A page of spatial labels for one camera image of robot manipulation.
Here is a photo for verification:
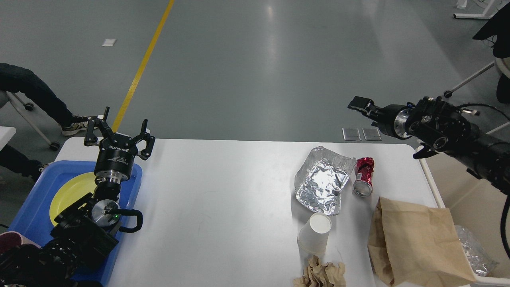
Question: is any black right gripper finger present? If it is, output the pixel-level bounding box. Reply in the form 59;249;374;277
347;96;379;118

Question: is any blue plastic tray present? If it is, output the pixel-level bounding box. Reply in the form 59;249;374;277
8;161;142;286

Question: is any metal floor socket cover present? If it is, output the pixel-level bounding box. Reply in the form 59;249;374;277
342;128;382;142

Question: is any foil ball in bin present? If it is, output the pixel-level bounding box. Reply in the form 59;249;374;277
454;225;500;277

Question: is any brown paper bag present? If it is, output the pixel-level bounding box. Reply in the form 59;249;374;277
368;197;476;287

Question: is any aluminium foil sheet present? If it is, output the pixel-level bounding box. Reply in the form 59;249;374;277
294;146;356;216

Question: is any beige plastic waste bin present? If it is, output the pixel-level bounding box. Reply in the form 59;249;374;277
419;154;509;287

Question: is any white desk corner left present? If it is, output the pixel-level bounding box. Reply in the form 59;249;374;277
0;126;16;149

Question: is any seated person beige sweater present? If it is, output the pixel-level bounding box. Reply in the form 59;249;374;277
0;63;93;182

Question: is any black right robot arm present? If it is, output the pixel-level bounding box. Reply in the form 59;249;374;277
347;96;510;196

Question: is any white paper cup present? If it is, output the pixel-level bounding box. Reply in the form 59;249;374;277
297;213;332;256

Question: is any crumpled brown paper ball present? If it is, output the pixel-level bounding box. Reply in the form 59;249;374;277
293;256;347;287

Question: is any pink mug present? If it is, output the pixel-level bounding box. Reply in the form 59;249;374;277
0;231;41;254

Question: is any crushed red soda can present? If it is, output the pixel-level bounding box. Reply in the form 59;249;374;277
353;157;375;197

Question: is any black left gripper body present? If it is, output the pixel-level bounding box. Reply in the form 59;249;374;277
94;136;138;184

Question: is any yellow plastic plate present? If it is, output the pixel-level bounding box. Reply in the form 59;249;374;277
49;172;96;226

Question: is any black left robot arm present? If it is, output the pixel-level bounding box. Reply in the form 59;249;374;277
1;107;155;287

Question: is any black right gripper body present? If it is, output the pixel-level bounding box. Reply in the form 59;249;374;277
372;105;411;140

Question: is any white chair with black jacket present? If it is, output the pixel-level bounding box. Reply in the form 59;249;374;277
443;6;510;105

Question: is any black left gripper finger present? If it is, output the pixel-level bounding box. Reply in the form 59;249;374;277
83;106;116;147
129;119;155;160

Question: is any white table leg base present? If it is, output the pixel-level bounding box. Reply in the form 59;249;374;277
453;0;502;20

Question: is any grey office chair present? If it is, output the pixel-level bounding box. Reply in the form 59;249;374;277
0;90;60;151

